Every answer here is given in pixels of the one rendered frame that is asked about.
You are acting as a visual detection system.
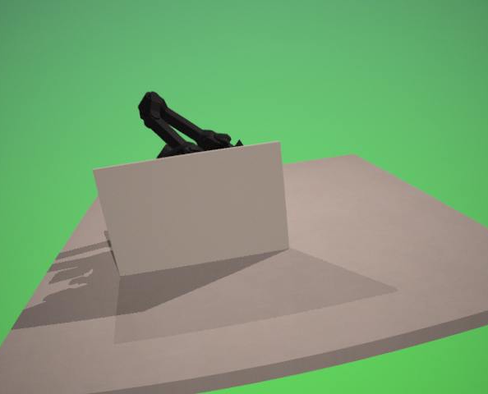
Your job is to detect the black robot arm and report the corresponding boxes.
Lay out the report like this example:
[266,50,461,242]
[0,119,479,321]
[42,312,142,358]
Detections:
[138,91,235,159]

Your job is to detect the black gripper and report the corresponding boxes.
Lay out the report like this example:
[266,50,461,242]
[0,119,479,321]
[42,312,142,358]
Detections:
[164,146,187,158]

